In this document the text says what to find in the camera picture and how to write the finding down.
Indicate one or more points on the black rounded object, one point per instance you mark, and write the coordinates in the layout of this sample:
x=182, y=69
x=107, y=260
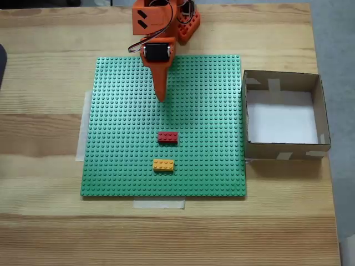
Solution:
x=2, y=63

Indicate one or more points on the long masking tape strip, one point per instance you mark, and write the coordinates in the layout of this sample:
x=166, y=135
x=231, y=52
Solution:
x=81, y=133

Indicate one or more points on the cardboard box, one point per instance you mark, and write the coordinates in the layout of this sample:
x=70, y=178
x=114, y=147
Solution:
x=260, y=152

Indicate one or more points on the green lego baseplate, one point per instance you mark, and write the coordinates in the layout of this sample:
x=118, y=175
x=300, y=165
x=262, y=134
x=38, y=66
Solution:
x=124, y=124

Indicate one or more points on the yellow lego brick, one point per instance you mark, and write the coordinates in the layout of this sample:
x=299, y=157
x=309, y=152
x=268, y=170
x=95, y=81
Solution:
x=163, y=165

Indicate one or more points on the short masking tape strip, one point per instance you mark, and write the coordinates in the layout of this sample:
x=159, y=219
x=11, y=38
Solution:
x=158, y=203

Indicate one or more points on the red lego brick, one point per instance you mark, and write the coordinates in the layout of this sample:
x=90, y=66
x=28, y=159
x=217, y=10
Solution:
x=167, y=136

